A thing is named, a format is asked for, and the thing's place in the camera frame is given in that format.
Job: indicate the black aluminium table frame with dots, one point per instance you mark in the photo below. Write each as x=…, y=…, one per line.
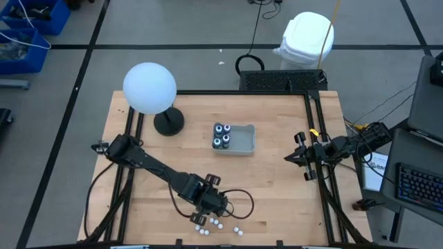
x=242, y=92

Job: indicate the white globe table lamp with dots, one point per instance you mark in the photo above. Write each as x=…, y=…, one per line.
x=149, y=88

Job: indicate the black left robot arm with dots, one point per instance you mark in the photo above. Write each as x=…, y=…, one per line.
x=149, y=162

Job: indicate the large green-capped coloring bottle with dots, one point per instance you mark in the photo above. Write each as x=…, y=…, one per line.
x=217, y=141

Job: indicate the white printed paper sheet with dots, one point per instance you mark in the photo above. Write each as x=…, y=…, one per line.
x=372, y=176

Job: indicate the grey desk panel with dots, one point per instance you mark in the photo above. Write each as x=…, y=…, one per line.
x=427, y=103

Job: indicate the black desktop device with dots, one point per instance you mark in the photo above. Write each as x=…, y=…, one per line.
x=437, y=69

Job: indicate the grey computer desk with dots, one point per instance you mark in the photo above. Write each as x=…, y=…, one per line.
x=398, y=148

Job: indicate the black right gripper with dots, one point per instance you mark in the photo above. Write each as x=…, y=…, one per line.
x=318, y=152

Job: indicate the small brown black device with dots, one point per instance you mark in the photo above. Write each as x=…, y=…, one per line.
x=360, y=204

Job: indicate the large black-capped coloring bottle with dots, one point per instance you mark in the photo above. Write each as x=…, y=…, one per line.
x=225, y=139

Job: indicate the white lidded trash bin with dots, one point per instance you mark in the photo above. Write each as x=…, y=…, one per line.
x=304, y=38

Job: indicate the blue plastic storage bin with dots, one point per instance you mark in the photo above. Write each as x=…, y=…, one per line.
x=34, y=62
x=59, y=20

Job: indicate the black backlit keyboard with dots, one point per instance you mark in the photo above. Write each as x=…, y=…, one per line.
x=422, y=186

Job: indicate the large blue-capped coloring bottle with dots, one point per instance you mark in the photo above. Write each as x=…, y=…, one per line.
x=218, y=130

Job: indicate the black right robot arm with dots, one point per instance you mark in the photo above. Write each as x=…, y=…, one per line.
x=360, y=141

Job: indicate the large purple-capped coloring bottle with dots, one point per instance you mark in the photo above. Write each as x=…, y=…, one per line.
x=227, y=128

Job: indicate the black perforated metal case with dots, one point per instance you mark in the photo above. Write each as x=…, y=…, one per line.
x=277, y=81

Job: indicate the grey metal bar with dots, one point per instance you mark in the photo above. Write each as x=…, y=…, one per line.
x=14, y=84

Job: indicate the white plastic storage bin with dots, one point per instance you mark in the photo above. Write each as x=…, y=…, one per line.
x=242, y=140

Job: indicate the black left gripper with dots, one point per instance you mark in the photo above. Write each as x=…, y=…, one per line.
x=195, y=190

